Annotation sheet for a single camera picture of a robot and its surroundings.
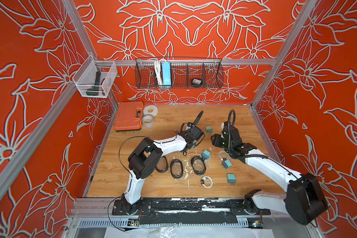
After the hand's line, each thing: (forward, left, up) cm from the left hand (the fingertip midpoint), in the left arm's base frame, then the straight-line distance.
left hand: (188, 138), depth 95 cm
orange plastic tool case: (+20, +47, -4) cm, 51 cm away
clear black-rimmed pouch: (-19, +7, -4) cm, 20 cm away
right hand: (-4, -13, +9) cm, 16 cm away
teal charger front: (-23, -25, -3) cm, 34 cm away
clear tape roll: (+15, +30, -3) cm, 34 cm away
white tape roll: (+28, +31, -4) cm, 42 cm away
